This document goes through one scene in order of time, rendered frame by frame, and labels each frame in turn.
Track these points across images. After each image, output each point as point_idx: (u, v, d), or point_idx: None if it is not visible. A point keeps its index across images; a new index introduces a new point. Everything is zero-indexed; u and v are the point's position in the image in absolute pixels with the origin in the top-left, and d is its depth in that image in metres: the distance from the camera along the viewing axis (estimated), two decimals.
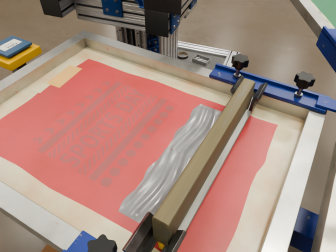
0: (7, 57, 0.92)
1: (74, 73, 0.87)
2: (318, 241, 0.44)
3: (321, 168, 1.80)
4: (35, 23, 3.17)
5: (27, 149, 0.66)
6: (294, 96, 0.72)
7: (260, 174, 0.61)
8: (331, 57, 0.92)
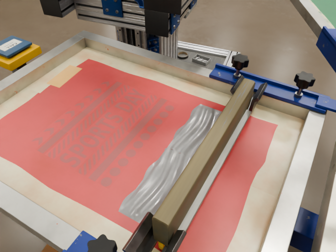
0: (7, 57, 0.92)
1: (74, 73, 0.87)
2: (318, 241, 0.44)
3: (321, 168, 1.80)
4: (35, 23, 3.17)
5: (27, 149, 0.66)
6: (294, 96, 0.72)
7: (260, 174, 0.61)
8: (331, 57, 0.92)
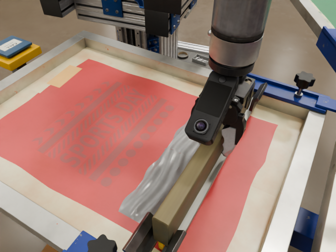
0: (7, 57, 0.92)
1: (74, 73, 0.87)
2: (318, 241, 0.44)
3: (321, 168, 1.80)
4: (35, 23, 3.17)
5: (27, 149, 0.66)
6: (294, 96, 0.72)
7: (260, 174, 0.61)
8: (331, 57, 0.92)
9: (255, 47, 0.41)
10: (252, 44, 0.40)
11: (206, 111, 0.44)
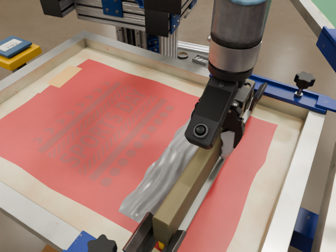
0: (7, 57, 0.92)
1: (74, 73, 0.87)
2: (318, 241, 0.44)
3: (321, 168, 1.80)
4: (35, 23, 3.17)
5: (27, 149, 0.66)
6: (294, 96, 0.72)
7: (260, 174, 0.61)
8: (331, 57, 0.92)
9: (253, 53, 0.41)
10: (251, 50, 0.41)
11: (206, 116, 0.45)
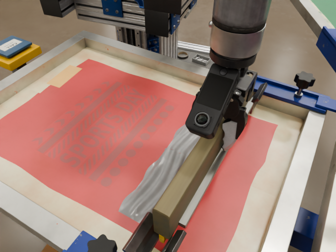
0: (7, 57, 0.92)
1: (74, 73, 0.87)
2: (318, 241, 0.44)
3: (321, 168, 1.80)
4: (35, 23, 3.17)
5: (27, 149, 0.66)
6: (294, 96, 0.72)
7: (260, 174, 0.61)
8: (331, 57, 0.92)
9: (257, 38, 0.40)
10: (254, 35, 0.39)
11: (207, 104, 0.43)
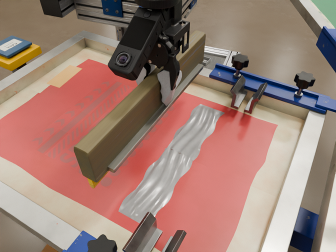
0: (7, 57, 0.92)
1: (74, 73, 0.87)
2: (318, 241, 0.44)
3: (321, 168, 1.80)
4: (35, 23, 3.17)
5: (27, 149, 0.66)
6: (294, 96, 0.72)
7: (260, 174, 0.61)
8: (331, 57, 0.92)
9: None
10: None
11: (129, 45, 0.44)
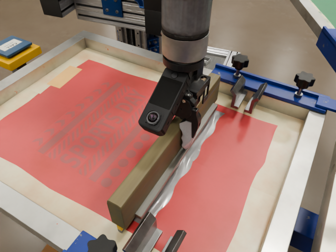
0: (7, 57, 0.92)
1: (74, 74, 0.87)
2: (318, 241, 0.44)
3: (321, 168, 1.80)
4: (35, 23, 3.17)
5: (28, 150, 0.66)
6: (294, 96, 0.72)
7: (259, 174, 0.61)
8: (331, 57, 0.92)
9: (200, 45, 0.45)
10: (197, 42, 0.44)
11: (158, 104, 0.48)
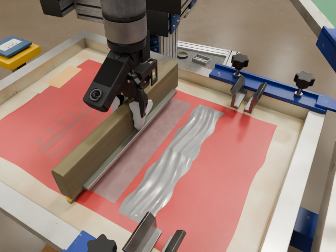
0: (7, 57, 0.92)
1: (74, 74, 0.87)
2: (318, 241, 0.44)
3: (321, 168, 1.80)
4: (35, 23, 3.17)
5: (28, 150, 0.66)
6: (294, 96, 0.72)
7: (259, 174, 0.61)
8: (331, 57, 0.92)
9: (136, 27, 0.49)
10: (132, 24, 0.48)
11: (102, 83, 0.52)
